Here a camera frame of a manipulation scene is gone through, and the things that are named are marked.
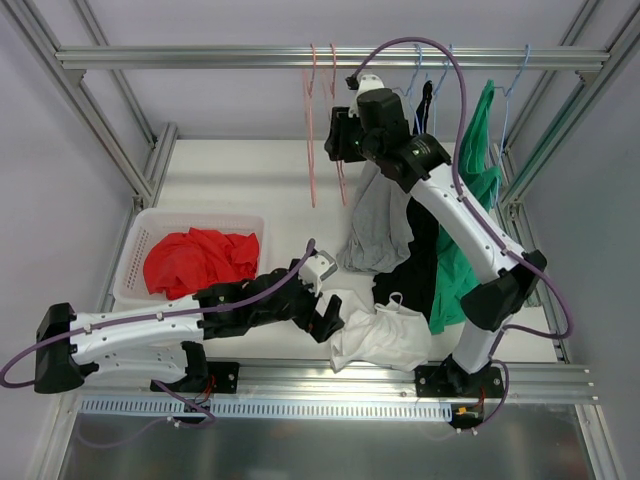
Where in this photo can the white slotted cable duct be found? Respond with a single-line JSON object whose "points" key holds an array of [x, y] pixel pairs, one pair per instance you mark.
{"points": [[265, 408]]}

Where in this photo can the red tank top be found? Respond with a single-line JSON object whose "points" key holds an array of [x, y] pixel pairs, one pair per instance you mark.
{"points": [[183, 263]]}

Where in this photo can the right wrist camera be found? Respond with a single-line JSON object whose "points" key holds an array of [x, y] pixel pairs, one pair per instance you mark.
{"points": [[367, 82]]}

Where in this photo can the black tank top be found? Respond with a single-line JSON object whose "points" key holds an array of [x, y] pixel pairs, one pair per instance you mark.
{"points": [[414, 232]]}

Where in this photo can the white tank top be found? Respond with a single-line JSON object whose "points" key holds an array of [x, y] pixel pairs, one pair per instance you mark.
{"points": [[387, 335]]}

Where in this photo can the aluminium hanging rail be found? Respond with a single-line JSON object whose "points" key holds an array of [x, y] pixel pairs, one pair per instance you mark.
{"points": [[284, 57]]}

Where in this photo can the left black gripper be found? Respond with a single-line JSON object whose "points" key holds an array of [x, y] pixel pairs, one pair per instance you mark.
{"points": [[314, 314]]}

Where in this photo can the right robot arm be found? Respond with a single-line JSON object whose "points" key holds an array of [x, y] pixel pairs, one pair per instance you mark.
{"points": [[507, 274]]}

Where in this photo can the white plastic basket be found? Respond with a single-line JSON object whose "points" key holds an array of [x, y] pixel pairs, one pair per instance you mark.
{"points": [[152, 225]]}

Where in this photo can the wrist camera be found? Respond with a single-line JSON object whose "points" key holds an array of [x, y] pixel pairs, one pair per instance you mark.
{"points": [[367, 82], [316, 270]]}

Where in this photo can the grey tank top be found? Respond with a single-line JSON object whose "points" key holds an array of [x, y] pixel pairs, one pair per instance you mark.
{"points": [[379, 234]]}

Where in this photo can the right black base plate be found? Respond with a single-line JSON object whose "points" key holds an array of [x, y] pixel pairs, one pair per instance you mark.
{"points": [[447, 381]]}

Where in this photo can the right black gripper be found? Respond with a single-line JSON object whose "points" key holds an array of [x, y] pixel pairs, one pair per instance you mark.
{"points": [[337, 133]]}

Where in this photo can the blue hanger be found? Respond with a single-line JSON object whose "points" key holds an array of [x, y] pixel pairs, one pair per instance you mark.
{"points": [[409, 91], [507, 92], [436, 94]]}

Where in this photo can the green tank top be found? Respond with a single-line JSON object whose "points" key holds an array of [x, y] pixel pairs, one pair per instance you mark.
{"points": [[454, 275]]}

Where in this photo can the pink hanger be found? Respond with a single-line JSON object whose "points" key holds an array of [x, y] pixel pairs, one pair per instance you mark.
{"points": [[329, 94], [308, 81]]}

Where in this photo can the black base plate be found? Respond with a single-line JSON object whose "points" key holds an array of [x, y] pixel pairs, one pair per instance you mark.
{"points": [[214, 377], [447, 381]]}

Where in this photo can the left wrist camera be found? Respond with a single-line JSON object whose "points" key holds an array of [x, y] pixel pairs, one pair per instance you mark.
{"points": [[316, 270]]}

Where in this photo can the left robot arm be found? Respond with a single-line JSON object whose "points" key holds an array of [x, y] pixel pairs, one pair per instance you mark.
{"points": [[165, 342]]}

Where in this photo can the aluminium front rail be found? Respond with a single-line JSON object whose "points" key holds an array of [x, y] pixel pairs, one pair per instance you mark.
{"points": [[554, 383]]}

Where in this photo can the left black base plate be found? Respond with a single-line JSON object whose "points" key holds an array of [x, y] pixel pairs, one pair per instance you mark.
{"points": [[214, 377]]}

